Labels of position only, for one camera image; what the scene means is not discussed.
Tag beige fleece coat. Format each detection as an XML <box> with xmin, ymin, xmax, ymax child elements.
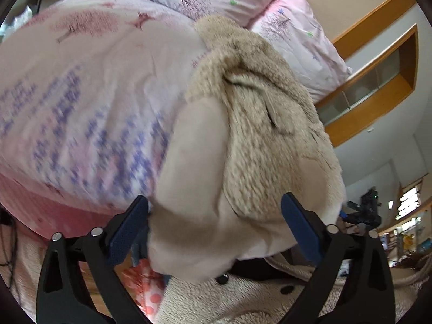
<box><xmin>148</xmin><ymin>15</ymin><xmax>345</xmax><ymax>282</ymax></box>

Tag pink polka dot cloth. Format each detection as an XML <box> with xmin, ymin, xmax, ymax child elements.
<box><xmin>122</xmin><ymin>259</ymin><xmax>165</xmax><ymax>323</ymax></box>

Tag white fluffy garment with buttons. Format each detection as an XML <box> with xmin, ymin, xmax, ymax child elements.
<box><xmin>156</xmin><ymin>255</ymin><xmax>431</xmax><ymax>323</ymax></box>

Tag pink floral bed sheet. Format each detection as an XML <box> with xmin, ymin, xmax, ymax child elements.
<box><xmin>1</xmin><ymin>0</ymin><xmax>207</xmax><ymax>238</ymax></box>

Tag right pink floral pillow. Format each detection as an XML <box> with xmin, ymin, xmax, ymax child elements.
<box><xmin>249</xmin><ymin>0</ymin><xmax>352</xmax><ymax>103</ymax></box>

